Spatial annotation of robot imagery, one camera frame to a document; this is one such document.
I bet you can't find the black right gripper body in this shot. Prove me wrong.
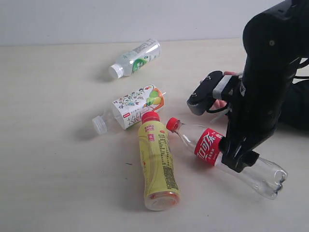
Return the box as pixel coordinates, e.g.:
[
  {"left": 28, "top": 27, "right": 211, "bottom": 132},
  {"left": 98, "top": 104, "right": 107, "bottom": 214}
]
[{"left": 226, "top": 11, "right": 302, "bottom": 147}]

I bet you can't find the clear red-label cola bottle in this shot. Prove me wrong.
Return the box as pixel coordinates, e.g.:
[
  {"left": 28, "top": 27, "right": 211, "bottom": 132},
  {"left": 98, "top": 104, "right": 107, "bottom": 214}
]
[{"left": 166, "top": 117, "right": 288, "bottom": 200}]

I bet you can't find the yellow red-cap drink bottle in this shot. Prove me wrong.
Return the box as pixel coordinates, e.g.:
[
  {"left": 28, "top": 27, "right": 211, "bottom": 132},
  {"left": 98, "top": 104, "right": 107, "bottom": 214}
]
[{"left": 138, "top": 112, "right": 180, "bottom": 211}]

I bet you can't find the clear green-label water bottle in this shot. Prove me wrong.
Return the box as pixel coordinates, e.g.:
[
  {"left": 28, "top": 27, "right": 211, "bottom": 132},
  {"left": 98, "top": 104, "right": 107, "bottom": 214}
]
[{"left": 109, "top": 39, "right": 161, "bottom": 79}]

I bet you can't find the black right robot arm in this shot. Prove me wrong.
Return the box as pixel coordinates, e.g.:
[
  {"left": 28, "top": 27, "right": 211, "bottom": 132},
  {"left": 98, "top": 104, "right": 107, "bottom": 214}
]
[{"left": 213, "top": 0, "right": 309, "bottom": 172}]

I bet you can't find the black-sleeved forearm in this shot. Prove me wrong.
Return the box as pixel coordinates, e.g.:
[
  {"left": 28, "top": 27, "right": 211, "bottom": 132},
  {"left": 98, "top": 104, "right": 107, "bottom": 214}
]
[{"left": 279, "top": 79, "right": 309, "bottom": 131}]

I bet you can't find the clear floral-label tea bottle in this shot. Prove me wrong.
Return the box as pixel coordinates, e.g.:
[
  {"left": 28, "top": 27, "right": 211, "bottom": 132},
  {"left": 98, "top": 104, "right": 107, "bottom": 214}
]
[{"left": 92, "top": 84, "right": 166, "bottom": 135}]

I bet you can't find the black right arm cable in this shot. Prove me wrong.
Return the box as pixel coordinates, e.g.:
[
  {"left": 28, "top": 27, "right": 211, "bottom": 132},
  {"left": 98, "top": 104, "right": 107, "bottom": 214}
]
[{"left": 291, "top": 58, "right": 309, "bottom": 84}]

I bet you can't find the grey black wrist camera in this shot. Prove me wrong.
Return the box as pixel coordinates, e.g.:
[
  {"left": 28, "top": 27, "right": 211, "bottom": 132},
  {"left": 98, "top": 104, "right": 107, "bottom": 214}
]
[{"left": 187, "top": 71, "right": 242, "bottom": 116}]

